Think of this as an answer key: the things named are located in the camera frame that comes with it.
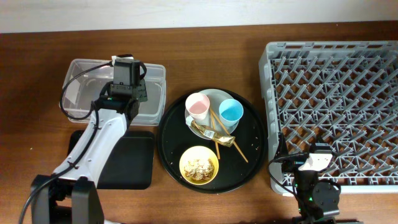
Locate gold snack wrapper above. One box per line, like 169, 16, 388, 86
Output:
185, 116, 235, 147

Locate pink cup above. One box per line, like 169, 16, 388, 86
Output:
185, 93, 210, 121

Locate blue cup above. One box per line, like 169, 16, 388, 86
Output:
218, 99, 244, 127

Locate food scraps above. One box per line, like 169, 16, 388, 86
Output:
183, 159, 215, 181

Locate yellow bowl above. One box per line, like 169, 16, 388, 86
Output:
179, 146, 219, 185

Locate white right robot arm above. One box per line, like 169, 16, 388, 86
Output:
282, 142, 341, 223

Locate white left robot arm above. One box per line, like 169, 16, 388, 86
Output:
19, 56, 147, 223

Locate grey dishwasher rack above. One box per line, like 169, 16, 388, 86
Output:
259, 40, 397, 194

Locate right wooden chopstick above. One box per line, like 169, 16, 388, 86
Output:
210, 108, 249, 163

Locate wooden chopstick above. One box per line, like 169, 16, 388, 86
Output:
210, 108, 249, 163
210, 110, 221, 160

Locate round black serving tray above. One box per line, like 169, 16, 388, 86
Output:
157, 90, 268, 194

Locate left wooden chopstick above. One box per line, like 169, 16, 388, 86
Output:
210, 110, 221, 160

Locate black rectangular tray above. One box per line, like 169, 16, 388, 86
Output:
62, 131, 155, 190

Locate light grey plate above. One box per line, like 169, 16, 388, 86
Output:
185, 89, 239, 140

